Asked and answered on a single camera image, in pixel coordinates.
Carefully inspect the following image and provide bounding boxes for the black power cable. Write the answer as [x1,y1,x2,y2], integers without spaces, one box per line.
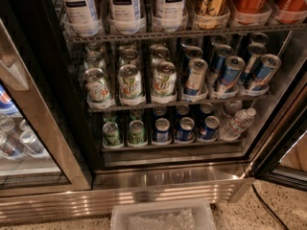
[251,184,291,230]

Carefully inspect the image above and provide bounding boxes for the gold slim can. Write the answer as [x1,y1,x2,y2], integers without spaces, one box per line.
[195,0,226,29]

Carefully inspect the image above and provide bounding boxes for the bottom left pepsi can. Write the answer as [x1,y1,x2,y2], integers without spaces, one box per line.
[153,118,170,144]

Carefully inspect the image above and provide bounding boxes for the right red coke can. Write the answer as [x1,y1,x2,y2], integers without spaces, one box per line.
[274,0,307,24]

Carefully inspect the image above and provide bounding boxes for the wire shelf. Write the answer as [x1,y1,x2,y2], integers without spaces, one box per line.
[88,90,273,113]
[64,23,307,43]

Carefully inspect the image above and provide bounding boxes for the right white tea bottle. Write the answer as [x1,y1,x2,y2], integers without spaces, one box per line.
[154,0,186,31]

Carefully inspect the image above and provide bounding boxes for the green can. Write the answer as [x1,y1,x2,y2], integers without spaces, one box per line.
[129,120,147,146]
[103,122,123,147]

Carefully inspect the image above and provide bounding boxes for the front left red bull can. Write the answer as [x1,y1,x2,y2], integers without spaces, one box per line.
[183,58,208,96]

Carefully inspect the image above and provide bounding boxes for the front right red bull can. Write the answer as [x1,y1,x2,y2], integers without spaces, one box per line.
[246,54,281,96]

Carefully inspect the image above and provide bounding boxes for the pepsi can behind door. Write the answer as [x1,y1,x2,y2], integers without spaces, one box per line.
[0,85,17,115]

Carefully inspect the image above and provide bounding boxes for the front left 7up can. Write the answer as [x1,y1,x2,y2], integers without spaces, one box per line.
[83,68,113,109]

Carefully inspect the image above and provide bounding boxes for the front right 7up can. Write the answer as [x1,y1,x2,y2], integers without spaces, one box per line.
[152,61,177,104]

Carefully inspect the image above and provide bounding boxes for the second row red bull can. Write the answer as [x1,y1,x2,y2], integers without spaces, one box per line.
[208,44,233,85]

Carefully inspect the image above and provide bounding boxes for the clear plastic bin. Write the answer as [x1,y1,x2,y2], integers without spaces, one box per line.
[111,199,216,230]

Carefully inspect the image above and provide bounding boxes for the front middle red bull can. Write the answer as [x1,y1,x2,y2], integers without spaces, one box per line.
[216,56,245,94]

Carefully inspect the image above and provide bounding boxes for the middle wire shelf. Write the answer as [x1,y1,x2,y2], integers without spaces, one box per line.
[88,90,273,113]

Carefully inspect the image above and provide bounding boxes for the second row right red bull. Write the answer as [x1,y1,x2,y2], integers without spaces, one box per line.
[239,43,267,84]

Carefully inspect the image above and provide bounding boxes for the left fridge glass door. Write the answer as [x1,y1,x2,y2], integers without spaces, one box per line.
[0,21,91,197]

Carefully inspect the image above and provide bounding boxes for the front clear water bottle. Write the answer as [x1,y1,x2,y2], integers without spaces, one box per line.
[219,108,256,141]

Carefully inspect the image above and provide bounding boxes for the bottom middle pepsi can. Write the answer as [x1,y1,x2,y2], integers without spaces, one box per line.
[176,117,195,142]

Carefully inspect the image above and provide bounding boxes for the bottom right pepsi can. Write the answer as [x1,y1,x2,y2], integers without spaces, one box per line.
[198,116,220,140]

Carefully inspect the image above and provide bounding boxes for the open right fridge door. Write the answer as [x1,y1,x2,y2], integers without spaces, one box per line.
[252,89,307,191]

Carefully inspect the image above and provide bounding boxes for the bottom left green can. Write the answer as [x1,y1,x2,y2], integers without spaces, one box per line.
[103,122,123,147]

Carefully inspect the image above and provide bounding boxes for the top wire shelf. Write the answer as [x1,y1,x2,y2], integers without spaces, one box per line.
[64,23,307,43]

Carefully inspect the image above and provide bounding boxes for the front middle 7up can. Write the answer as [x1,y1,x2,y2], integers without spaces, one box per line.
[118,64,145,105]

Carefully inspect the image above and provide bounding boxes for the middle white tea bottle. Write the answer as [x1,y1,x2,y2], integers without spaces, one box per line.
[109,0,141,35]

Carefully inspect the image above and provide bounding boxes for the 7up can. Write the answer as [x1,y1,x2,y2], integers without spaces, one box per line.
[152,61,177,104]
[83,68,113,109]
[118,64,145,105]

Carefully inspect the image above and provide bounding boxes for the left white tea bottle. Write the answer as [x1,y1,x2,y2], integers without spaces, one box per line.
[63,0,99,36]

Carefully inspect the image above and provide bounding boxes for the white tea bottle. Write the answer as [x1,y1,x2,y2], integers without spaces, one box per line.
[154,0,186,31]
[63,0,99,36]
[109,0,141,35]

